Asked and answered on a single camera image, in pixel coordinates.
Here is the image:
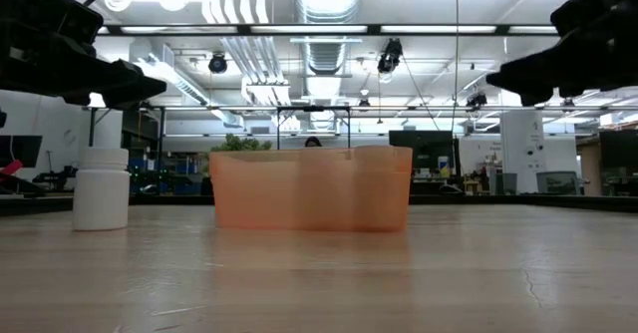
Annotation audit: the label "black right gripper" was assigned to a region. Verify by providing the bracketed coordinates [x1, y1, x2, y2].
[486, 0, 638, 107]

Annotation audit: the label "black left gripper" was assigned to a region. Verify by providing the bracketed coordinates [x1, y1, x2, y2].
[0, 0, 168, 111]

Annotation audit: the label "white pill bottle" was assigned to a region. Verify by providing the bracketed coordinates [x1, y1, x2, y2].
[72, 147, 132, 232]

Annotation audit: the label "orange translucent plastic basket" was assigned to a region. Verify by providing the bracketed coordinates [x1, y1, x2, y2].
[208, 146, 414, 233]

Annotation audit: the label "black metal rack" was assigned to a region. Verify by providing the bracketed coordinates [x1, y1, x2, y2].
[122, 106, 166, 197]

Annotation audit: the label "plain white pillar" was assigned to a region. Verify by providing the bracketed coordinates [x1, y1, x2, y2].
[82, 107, 125, 150]

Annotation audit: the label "large black screen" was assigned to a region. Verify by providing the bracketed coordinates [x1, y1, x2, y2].
[599, 130, 638, 184]

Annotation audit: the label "blue storage bins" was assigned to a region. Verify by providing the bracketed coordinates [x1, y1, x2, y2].
[129, 153, 210, 194]

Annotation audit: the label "black distant robot rig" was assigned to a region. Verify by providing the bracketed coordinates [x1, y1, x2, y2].
[32, 166, 79, 192]

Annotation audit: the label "black monitor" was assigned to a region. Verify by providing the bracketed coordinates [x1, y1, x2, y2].
[0, 135, 44, 169]
[388, 130, 460, 178]

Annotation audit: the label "green artificial plant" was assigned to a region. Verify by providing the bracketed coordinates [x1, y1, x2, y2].
[209, 133, 273, 154]

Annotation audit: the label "black overhead light bar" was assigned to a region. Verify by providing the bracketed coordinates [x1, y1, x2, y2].
[97, 23, 559, 38]

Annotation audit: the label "red object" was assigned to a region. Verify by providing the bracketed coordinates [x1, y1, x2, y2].
[0, 159, 25, 184]

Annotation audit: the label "round black ceiling camera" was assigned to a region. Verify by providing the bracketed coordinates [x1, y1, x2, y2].
[207, 52, 229, 75]

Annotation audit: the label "white pillar with wall devices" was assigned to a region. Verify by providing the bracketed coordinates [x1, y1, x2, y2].
[499, 109, 545, 194]

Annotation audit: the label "thin hanging black cable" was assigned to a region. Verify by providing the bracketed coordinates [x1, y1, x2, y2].
[451, 0, 461, 135]

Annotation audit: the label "black overhead camera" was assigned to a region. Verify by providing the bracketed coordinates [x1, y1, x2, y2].
[377, 37, 404, 75]

